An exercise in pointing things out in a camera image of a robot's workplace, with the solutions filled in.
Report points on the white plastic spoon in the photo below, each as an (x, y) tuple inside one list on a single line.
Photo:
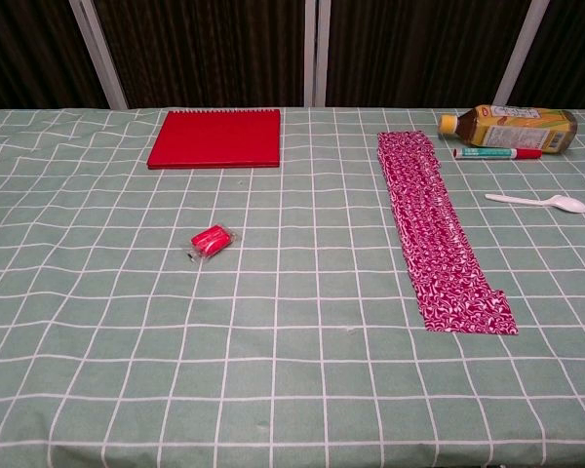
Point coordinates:
[(565, 204)]

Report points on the green white checked tablecloth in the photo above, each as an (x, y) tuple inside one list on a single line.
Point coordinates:
[(292, 341)]

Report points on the dark ribbed partition panel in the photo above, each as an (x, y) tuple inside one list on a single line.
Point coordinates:
[(570, 53), (200, 49), (419, 49), (29, 49)]

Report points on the pink patterned cloth strip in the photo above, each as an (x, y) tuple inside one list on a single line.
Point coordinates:
[(419, 195)]

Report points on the white slanted frame post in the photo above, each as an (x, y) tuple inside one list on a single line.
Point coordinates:
[(521, 53), (100, 53)]

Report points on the white upright frame post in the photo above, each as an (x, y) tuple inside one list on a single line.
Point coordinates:
[(310, 53), (323, 53)]

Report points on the red spiral notebook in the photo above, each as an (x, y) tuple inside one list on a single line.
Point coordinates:
[(214, 139)]

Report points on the red candy in clear wrapper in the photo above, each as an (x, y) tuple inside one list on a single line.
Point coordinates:
[(208, 240)]

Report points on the green red marker pen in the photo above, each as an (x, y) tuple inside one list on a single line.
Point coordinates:
[(492, 153)]

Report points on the yellow tea bottle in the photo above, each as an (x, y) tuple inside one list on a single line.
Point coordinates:
[(512, 129)]

